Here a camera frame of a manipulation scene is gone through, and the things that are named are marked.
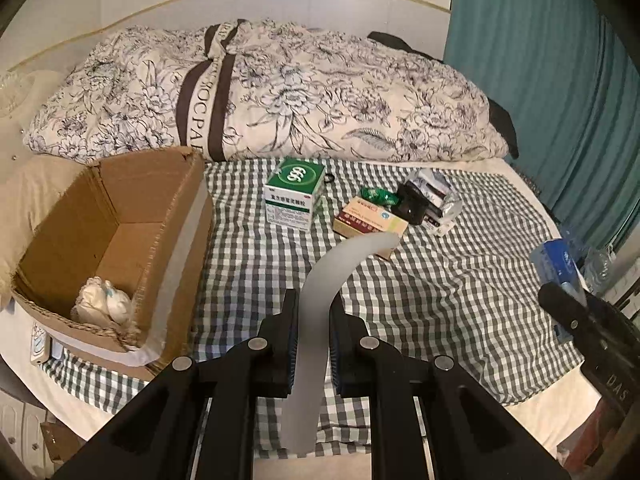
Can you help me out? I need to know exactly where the small black box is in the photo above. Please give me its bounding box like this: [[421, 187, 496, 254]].
[[390, 182, 426, 226]]

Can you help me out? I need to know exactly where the translucent white silicone strip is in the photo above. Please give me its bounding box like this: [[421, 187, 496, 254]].
[[280, 233, 399, 455]]

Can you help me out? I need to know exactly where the clear plastic bottle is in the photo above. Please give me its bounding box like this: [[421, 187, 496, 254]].
[[582, 245, 616, 296]]

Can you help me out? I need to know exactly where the blue white tissue pack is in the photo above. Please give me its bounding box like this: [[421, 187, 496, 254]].
[[529, 237, 589, 345]]

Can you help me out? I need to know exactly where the person's right hand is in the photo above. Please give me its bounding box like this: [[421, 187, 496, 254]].
[[556, 399, 623, 476]]

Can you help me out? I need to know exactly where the white cloth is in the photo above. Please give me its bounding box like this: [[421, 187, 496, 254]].
[[70, 276, 132, 328]]

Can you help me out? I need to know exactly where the small green packet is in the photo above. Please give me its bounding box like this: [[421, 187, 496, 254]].
[[359, 188, 400, 208]]

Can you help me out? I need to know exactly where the silver foil packet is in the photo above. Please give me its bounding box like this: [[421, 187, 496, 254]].
[[404, 168, 462, 236]]

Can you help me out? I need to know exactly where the floral folded duvet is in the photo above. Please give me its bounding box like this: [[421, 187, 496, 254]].
[[24, 18, 509, 162]]

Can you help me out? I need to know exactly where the red yellow medicine box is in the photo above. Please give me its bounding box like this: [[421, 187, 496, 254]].
[[332, 197, 409, 260]]

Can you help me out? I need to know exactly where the brown cardboard box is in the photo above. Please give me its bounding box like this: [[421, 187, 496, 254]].
[[11, 146, 213, 380]]

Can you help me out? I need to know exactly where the green white medicine box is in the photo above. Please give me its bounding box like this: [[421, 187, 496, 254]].
[[262, 157, 326, 232]]

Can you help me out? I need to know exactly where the teal curtain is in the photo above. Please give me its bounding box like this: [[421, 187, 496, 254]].
[[445, 0, 639, 247]]

